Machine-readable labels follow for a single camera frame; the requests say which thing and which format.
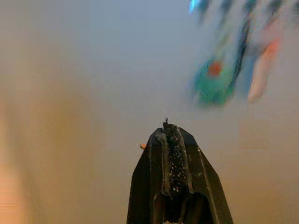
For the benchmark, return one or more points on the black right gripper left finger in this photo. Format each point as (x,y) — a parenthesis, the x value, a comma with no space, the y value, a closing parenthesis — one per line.
(147,182)

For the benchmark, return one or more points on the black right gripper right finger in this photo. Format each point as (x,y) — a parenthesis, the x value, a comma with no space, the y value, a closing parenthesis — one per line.
(203,184)

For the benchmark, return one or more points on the orange tipped hook peg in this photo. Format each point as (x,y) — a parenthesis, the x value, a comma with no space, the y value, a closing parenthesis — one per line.
(142,146)

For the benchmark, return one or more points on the colourful key bunch with tags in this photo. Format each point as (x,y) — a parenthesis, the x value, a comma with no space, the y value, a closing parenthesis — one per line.
(217,79)

